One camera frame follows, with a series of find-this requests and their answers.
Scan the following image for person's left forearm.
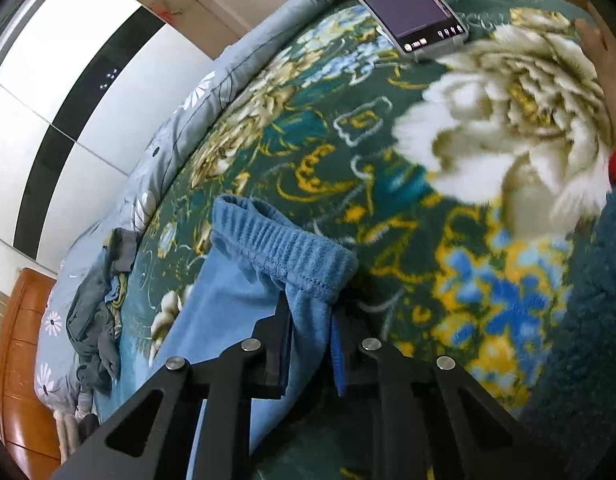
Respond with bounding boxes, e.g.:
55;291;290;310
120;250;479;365
516;142;616;480

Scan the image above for cream door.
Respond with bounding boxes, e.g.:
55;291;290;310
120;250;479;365
138;0;249;52

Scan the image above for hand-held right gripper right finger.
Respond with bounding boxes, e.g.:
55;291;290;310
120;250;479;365
331;304;554;480

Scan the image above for blue pants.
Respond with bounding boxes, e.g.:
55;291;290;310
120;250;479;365
157;194;359;480

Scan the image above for olive green garment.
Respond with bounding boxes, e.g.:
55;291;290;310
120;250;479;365
104;276;127;312

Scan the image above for wooden bed headboard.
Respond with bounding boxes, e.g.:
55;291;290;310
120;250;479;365
0;267;65;480

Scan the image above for dark grey garment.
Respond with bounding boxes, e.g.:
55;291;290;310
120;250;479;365
107;227;140;275

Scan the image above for white fluffy cloth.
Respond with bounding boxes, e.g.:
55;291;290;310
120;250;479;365
57;400;102;462

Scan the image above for person's left hand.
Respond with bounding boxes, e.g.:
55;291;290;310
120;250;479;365
574;17;616;153

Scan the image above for daisy print quilt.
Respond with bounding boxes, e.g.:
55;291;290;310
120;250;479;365
115;0;345;261

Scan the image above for smartphone in clear case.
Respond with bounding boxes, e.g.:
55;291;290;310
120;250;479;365
328;0;470;64

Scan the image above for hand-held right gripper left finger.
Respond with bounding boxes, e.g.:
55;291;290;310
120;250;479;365
52;290;295;480

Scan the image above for teal floral blanket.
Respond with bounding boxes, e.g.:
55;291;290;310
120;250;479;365
95;0;616;480

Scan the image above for daisy print pillow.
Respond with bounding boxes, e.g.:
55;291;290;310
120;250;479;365
34;255;114;409

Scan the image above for red door ornament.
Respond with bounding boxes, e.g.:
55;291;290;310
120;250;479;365
152;2;185;24

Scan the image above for white wardrobe with black stripe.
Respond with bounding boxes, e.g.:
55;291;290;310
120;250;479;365
0;0;219;276

